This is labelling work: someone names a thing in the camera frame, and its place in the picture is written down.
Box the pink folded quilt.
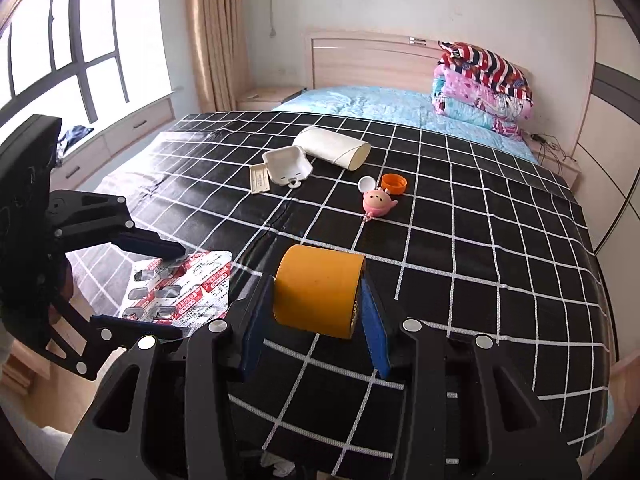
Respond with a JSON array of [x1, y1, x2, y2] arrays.
[[432, 62, 535, 136]]

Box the white plastic box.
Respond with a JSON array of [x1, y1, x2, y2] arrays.
[[262, 145, 314, 190]]

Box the silver red pill blister pack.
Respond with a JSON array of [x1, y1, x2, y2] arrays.
[[120, 250, 233, 331]]

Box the black white checkered mat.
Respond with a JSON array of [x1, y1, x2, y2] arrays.
[[65, 111, 618, 476]]

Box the white cylindrical paper roll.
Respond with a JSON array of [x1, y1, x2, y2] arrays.
[[292, 126, 372, 171]]

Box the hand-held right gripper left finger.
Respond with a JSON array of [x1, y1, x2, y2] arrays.
[[55, 275, 278, 480]]

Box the light wooden nightstand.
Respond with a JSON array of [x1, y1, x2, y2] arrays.
[[525, 135, 581, 188], [235, 86, 306, 111]]

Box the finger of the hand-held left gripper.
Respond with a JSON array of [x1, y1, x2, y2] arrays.
[[47, 190, 186, 261], [47, 295, 183, 381]]

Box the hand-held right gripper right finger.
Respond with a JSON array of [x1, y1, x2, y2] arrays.
[[360, 264, 583, 480]]

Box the pink toy keychain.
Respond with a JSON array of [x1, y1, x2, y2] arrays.
[[362, 187, 399, 223]]

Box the beige jacket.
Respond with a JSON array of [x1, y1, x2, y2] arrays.
[[0, 395, 76, 480]]

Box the beige curtain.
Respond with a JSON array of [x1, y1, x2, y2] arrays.
[[184, 0, 253, 111]]

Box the light wooden wardrobe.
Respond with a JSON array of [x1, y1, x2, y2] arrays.
[[572, 0, 640, 256]]

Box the window with dark frame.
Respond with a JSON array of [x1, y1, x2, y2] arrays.
[[0, 0, 171, 121]]

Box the yellow tape roll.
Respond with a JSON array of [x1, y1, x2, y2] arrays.
[[272, 244, 367, 339]]

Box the black cables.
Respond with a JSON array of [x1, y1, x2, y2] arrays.
[[530, 132, 576, 161]]

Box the light blue floral bedsheet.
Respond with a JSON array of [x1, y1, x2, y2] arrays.
[[272, 86, 541, 163]]

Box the wooden window bench drawers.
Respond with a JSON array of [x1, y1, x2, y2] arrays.
[[50, 95, 176, 196]]

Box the red blue striped pillow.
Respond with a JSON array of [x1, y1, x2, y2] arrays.
[[438, 40, 532, 96]]

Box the dark cloth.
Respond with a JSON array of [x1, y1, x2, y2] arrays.
[[56, 125, 93, 166]]

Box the light wooden headboard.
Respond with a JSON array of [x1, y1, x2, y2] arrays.
[[305, 29, 531, 93]]

